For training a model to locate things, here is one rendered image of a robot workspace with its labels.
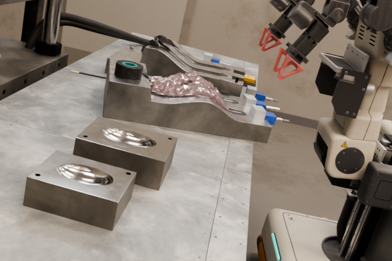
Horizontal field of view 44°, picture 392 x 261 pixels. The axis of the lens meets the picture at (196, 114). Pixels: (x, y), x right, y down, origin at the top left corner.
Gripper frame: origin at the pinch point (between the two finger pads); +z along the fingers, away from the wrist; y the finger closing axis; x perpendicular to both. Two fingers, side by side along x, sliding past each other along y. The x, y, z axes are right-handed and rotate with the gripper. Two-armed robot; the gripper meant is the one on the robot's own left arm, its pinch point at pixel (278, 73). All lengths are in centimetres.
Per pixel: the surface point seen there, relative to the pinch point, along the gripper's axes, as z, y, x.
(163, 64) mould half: 26.2, -21.1, -27.3
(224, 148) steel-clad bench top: 23.5, 22.9, -2.9
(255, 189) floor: 74, -121, 74
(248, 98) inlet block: 13.1, -4.1, -0.4
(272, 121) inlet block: 12.2, 5.1, 7.8
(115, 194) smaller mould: 29, 71, -27
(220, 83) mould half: 17.5, -18.4, -7.8
